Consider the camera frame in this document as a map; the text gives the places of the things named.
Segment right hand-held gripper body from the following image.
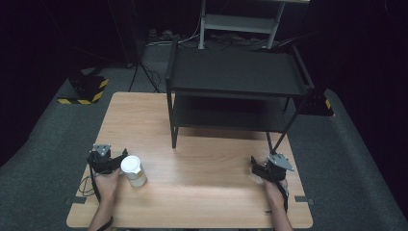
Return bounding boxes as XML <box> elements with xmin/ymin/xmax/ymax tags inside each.
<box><xmin>260</xmin><ymin>153</ymin><xmax>295</xmax><ymax>183</ymax></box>

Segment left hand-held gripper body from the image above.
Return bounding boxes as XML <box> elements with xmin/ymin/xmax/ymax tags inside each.
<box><xmin>87</xmin><ymin>142</ymin><xmax>120</xmax><ymax>176</ymax></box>

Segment clear cup with white lid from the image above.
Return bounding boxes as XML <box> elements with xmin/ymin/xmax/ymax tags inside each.
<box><xmin>119</xmin><ymin>154</ymin><xmax>148</xmax><ymax>189</ymax></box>

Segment person's right hand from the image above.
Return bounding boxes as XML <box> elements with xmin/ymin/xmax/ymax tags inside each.
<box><xmin>263</xmin><ymin>178</ymin><xmax>289</xmax><ymax>207</ymax></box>

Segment person's left hand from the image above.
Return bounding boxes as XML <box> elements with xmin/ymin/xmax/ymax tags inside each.
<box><xmin>93</xmin><ymin>167</ymin><xmax>122</xmax><ymax>202</ymax></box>

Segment black yellow striped block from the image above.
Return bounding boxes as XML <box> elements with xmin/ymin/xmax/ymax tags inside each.
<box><xmin>300</xmin><ymin>90</ymin><xmax>337</xmax><ymax>118</ymax></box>
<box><xmin>57</xmin><ymin>74</ymin><xmax>110</xmax><ymax>106</ymax></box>

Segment black two-tier metal shelf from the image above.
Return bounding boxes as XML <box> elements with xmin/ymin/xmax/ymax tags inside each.
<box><xmin>165</xmin><ymin>38</ymin><xmax>318</xmax><ymax>156</ymax></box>

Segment black tripod stand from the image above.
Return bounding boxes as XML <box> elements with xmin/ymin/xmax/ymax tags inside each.
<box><xmin>105</xmin><ymin>0</ymin><xmax>145</xmax><ymax>69</ymax></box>

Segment grey metal stand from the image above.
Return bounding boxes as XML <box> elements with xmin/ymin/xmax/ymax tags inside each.
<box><xmin>197</xmin><ymin>0</ymin><xmax>312</xmax><ymax>51</ymax></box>

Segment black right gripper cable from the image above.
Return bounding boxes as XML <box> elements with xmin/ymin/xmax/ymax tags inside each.
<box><xmin>277</xmin><ymin>181</ymin><xmax>291</xmax><ymax>214</ymax></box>

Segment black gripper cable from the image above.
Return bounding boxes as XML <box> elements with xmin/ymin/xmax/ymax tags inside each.
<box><xmin>77</xmin><ymin>160</ymin><xmax>101</xmax><ymax>203</ymax></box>
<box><xmin>277</xmin><ymin>181</ymin><xmax>291</xmax><ymax>214</ymax></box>

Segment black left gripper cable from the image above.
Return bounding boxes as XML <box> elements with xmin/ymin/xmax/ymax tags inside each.
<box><xmin>77</xmin><ymin>160</ymin><xmax>101</xmax><ymax>203</ymax></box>

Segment black floor cables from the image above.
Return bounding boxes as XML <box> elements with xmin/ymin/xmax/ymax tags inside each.
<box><xmin>127</xmin><ymin>61</ymin><xmax>166</xmax><ymax>94</ymax></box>

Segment white floor cable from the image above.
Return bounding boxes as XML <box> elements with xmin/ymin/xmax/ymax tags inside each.
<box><xmin>144</xmin><ymin>15</ymin><xmax>202</xmax><ymax>46</ymax></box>

